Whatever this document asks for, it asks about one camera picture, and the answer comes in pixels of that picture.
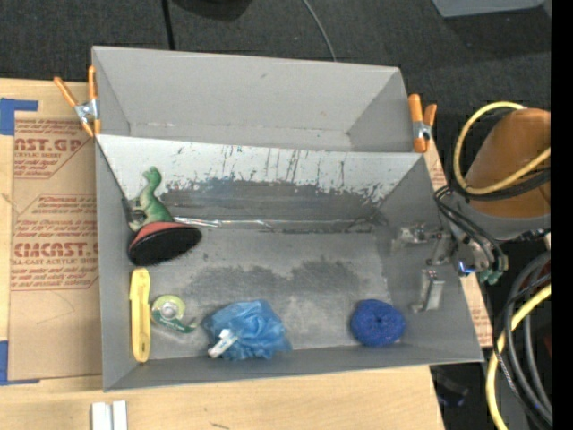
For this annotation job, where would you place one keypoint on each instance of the brown cardboard board, red print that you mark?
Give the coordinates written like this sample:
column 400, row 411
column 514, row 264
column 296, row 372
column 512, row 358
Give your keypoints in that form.
column 53, row 294

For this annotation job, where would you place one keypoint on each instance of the red and black round disc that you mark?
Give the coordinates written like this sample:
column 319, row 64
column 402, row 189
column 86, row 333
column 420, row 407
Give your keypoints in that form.
column 163, row 245

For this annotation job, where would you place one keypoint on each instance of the grey metal bin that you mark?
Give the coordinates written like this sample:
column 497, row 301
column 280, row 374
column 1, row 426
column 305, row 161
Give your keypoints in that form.
column 286, row 262

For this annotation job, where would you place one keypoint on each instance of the blue round scrubber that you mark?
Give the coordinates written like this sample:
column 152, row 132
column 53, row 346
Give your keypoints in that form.
column 378, row 323

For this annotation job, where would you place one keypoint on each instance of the green tape dispenser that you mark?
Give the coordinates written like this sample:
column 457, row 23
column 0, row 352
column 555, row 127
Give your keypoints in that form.
column 169, row 311

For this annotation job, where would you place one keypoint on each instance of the yellow flat plastic tool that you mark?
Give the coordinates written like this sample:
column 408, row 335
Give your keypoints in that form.
column 139, row 312

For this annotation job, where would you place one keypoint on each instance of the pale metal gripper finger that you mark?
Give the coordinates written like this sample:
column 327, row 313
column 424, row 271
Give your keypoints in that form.
column 432, row 291
column 416, row 234

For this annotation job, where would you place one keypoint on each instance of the blue mesh bath sponge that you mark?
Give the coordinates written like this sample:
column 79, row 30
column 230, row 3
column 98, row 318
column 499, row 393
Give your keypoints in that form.
column 253, row 329

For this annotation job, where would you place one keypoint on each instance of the green toy dinosaur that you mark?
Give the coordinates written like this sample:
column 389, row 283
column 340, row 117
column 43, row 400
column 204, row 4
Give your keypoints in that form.
column 152, row 202

